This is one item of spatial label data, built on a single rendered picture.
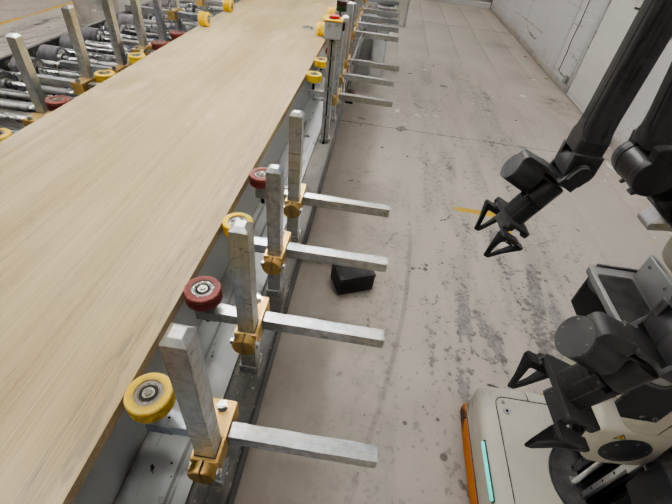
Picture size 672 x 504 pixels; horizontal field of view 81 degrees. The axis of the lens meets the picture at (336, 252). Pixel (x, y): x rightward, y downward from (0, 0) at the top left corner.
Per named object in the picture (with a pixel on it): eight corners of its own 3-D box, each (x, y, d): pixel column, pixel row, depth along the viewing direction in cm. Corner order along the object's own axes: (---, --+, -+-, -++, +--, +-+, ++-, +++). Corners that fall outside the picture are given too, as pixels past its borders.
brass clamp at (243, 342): (272, 310, 97) (271, 297, 94) (257, 357, 87) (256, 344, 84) (247, 306, 97) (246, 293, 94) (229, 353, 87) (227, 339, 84)
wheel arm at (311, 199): (387, 214, 131) (390, 203, 128) (387, 220, 128) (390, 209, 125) (258, 194, 132) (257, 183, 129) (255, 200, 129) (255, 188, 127)
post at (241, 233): (260, 368, 102) (253, 218, 70) (256, 380, 99) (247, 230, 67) (247, 366, 102) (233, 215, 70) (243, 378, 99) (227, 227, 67)
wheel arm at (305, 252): (385, 267, 113) (388, 256, 110) (384, 275, 110) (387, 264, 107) (234, 243, 114) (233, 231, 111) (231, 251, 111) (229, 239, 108)
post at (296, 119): (298, 244, 139) (304, 109, 107) (296, 250, 136) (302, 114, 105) (288, 242, 139) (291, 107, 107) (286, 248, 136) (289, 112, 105)
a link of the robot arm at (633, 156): (691, 181, 76) (677, 167, 80) (669, 145, 72) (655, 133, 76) (639, 208, 81) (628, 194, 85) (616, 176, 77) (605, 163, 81)
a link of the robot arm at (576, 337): (731, 372, 44) (688, 312, 51) (665, 330, 41) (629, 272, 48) (628, 411, 52) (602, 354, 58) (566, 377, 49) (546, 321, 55)
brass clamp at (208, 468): (242, 413, 80) (240, 401, 77) (219, 486, 70) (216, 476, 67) (212, 408, 81) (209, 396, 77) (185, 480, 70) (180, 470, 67)
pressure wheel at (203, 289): (190, 335, 91) (182, 302, 83) (190, 308, 96) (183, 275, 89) (226, 330, 93) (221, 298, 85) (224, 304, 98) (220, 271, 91)
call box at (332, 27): (342, 38, 164) (344, 17, 158) (340, 43, 158) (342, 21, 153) (325, 36, 164) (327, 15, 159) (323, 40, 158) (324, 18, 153)
